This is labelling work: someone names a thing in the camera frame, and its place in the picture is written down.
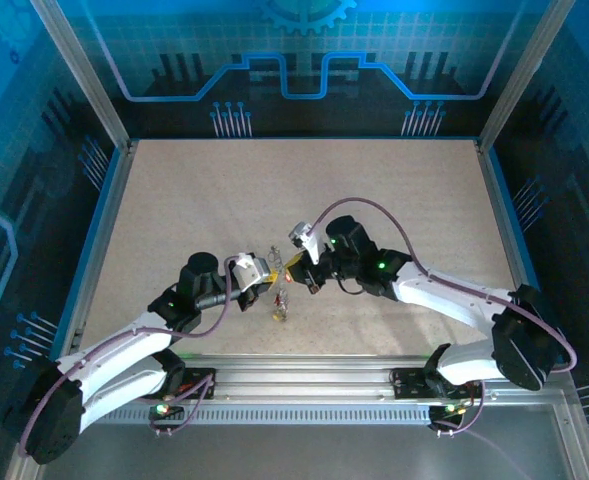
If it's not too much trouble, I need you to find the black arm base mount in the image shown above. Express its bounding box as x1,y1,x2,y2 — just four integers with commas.
176,367,219,401
391,367,480,401

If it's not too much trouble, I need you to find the aluminium frame post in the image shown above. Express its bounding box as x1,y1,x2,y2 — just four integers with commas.
476,0,578,154
28,0,135,154

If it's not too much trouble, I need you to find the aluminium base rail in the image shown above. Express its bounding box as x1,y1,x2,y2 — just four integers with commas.
38,352,575,409

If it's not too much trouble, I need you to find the grey metal panel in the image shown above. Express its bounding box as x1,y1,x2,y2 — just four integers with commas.
38,424,575,480

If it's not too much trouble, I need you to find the black connector box with LEDs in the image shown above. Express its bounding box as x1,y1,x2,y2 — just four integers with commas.
147,399,185,421
427,402,468,426

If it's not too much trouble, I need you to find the slotted grey cable duct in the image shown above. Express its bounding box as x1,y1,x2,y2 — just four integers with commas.
93,404,435,426

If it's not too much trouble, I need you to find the aluminium side rail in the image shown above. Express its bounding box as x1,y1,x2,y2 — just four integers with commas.
473,139,555,364
48,139,138,364

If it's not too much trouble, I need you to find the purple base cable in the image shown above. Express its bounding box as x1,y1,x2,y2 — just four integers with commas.
431,377,533,480
147,372,219,437

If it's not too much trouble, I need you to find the bunch of small silver rings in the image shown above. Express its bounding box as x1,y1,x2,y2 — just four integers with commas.
271,292,291,324

